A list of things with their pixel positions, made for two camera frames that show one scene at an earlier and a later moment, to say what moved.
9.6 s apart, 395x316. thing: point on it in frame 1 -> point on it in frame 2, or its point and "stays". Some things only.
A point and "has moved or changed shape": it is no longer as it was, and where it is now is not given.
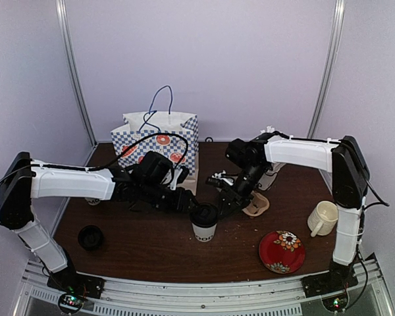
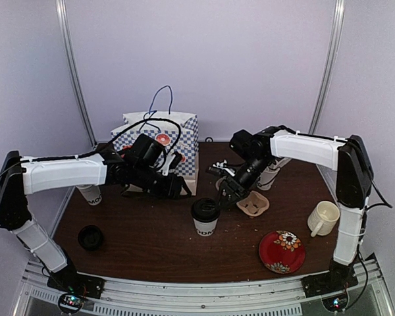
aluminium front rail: x=273 y=297 stays
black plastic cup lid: x=203 y=214 has moved or changed shape
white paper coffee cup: x=204 y=234 has moved or changed shape
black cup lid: x=90 y=237 stays
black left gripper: x=181 y=203 -> x=172 y=189
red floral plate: x=281 y=251 stays
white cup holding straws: x=268 y=178 stays
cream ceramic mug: x=323 y=218 stays
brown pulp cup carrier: x=258 y=206 stays
